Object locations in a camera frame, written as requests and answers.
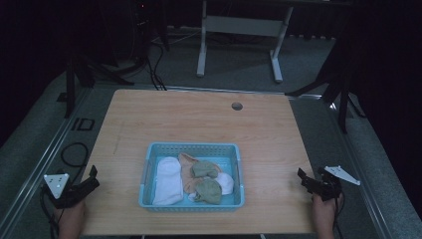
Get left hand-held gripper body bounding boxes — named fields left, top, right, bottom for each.
left=43, top=172, right=90, bottom=210

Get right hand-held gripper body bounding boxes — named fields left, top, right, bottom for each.
left=312, top=164, right=361, bottom=202

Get person's left hand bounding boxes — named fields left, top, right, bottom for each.
left=54, top=199, right=87, bottom=239

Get person's right hand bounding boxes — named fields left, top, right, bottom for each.
left=311, top=192, right=344, bottom=239

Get long white sock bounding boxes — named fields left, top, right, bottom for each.
left=151, top=155, right=184, bottom=206

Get blue plastic basket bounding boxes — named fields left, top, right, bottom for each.
left=137, top=141, right=246, bottom=213

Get small white sock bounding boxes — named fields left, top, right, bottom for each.
left=214, top=171, right=235, bottom=196

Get black metal stand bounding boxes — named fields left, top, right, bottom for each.
left=286, top=29, right=366, bottom=134
left=64, top=54, right=135, bottom=120

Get beige sock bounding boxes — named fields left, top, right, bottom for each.
left=177, top=152, right=222, bottom=195

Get green sock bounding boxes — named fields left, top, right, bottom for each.
left=193, top=178, right=223, bottom=205
left=191, top=160, right=220, bottom=179

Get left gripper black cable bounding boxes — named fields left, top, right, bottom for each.
left=39, top=184, right=62, bottom=239

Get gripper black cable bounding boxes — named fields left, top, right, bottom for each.
left=39, top=184, right=62, bottom=239
left=332, top=192, right=346, bottom=239

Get black looped floor cable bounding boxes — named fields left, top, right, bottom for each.
left=60, top=141, right=91, bottom=168

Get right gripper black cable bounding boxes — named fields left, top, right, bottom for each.
left=332, top=192, right=346, bottom=239

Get black floor cables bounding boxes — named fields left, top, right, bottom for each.
left=144, top=41, right=168, bottom=92

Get white desk frame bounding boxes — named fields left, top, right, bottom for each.
left=196, top=0, right=295, bottom=85

